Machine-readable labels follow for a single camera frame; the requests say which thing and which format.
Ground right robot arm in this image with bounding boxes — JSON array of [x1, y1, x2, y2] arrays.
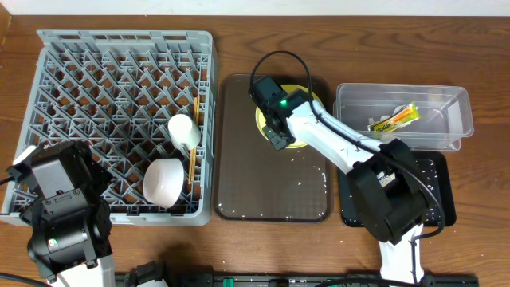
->
[[249, 76, 437, 285]]

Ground white bowl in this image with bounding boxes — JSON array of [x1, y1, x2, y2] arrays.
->
[[143, 159, 184, 208]]

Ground white tissue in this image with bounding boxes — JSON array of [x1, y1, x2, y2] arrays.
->
[[368, 105, 404, 143]]

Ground grey dish rack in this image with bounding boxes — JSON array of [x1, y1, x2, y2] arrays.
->
[[17, 29, 219, 226]]

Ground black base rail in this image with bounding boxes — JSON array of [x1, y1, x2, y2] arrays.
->
[[114, 261, 479, 287]]

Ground green snack wrapper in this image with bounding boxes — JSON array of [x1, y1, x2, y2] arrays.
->
[[367, 102, 421, 132]]

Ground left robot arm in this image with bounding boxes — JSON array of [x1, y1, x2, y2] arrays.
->
[[7, 141, 115, 286]]

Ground pale green cup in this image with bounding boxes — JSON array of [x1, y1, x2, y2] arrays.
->
[[167, 114, 201, 151]]

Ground rice and food scraps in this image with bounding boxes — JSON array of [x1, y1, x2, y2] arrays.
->
[[339, 159, 441, 227]]

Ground clear plastic container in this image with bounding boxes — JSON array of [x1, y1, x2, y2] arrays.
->
[[334, 83, 474, 152]]

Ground black waste tray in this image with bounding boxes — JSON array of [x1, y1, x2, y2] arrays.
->
[[338, 151, 457, 228]]

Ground dark brown serving tray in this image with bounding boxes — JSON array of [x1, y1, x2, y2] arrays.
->
[[213, 74, 334, 222]]

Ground yellow-green plate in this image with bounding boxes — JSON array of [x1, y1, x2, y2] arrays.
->
[[255, 84, 309, 149]]

